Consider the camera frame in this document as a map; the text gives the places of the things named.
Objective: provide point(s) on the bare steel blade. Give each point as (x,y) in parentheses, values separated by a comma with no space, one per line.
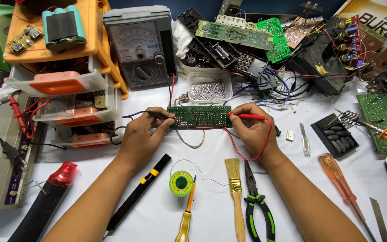
(380,220)

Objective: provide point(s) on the wide green circuit board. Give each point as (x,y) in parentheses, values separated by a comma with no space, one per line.
(378,117)

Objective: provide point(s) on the black power plug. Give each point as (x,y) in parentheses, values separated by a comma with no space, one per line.
(12,153)

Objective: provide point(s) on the heap of electronic scrap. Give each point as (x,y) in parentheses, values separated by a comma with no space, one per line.
(257,47)

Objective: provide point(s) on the long green circuit board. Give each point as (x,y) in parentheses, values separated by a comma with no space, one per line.
(200,117)

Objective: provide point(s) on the printed cardboard box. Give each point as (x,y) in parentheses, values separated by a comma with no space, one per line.
(386,20)

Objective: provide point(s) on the small yellow circuit module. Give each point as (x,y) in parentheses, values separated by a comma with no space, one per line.
(24,39)

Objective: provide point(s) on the person's left hand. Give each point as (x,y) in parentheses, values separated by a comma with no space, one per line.
(139,137)

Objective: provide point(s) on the spare red test probe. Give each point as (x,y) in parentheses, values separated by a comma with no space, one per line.
(18,112)

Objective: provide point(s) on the black red-tipped heat gun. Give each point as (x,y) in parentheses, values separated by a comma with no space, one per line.
(42,208)

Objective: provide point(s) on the black tray of oval buttons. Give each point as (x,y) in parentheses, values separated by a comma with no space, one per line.
(334,136)

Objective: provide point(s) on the red multimeter probe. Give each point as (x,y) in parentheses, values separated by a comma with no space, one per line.
(252,116)

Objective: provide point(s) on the clear tub of metal pieces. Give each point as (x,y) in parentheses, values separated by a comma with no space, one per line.
(209,90)

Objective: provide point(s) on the person's right hand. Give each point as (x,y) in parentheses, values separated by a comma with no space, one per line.
(257,134)

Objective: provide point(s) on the silver craft knife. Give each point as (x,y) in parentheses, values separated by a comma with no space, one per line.
(305,141)

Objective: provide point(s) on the black multimeter probe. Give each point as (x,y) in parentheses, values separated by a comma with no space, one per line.
(156,115)

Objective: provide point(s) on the grey analog multimeter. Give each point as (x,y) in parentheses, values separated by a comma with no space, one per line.
(136,47)

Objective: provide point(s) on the black desoldering pump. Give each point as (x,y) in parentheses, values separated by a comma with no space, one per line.
(136,196)

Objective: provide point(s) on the orange plastic drawer cabinet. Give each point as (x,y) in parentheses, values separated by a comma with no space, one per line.
(62,84)

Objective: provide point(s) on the green black long-nose pliers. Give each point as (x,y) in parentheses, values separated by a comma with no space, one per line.
(255,201)

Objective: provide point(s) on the small metal heat sink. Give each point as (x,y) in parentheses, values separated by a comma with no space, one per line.
(290,135)

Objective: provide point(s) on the clear orange screwdriver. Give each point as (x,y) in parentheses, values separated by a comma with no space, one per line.
(339,183)

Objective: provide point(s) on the wooden paint brush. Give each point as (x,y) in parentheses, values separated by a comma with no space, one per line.
(236,188)

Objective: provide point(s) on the teal battery pack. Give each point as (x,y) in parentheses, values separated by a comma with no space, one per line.
(64,28)

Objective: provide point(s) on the small black clip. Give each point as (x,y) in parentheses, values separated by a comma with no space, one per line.
(278,131)

